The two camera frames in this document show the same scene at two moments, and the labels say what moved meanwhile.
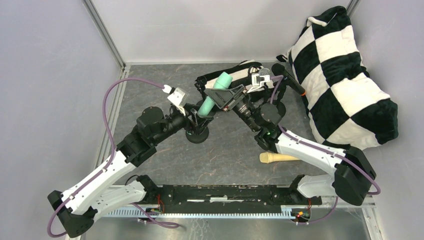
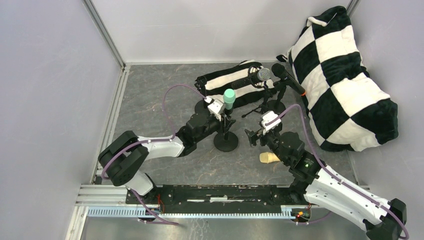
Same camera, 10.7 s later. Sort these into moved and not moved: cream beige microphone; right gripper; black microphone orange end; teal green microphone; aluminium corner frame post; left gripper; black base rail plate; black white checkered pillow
Moved: left gripper; teal green microphone; right gripper
Not moved: aluminium corner frame post; black white checkered pillow; cream beige microphone; black base rail plate; black microphone orange end
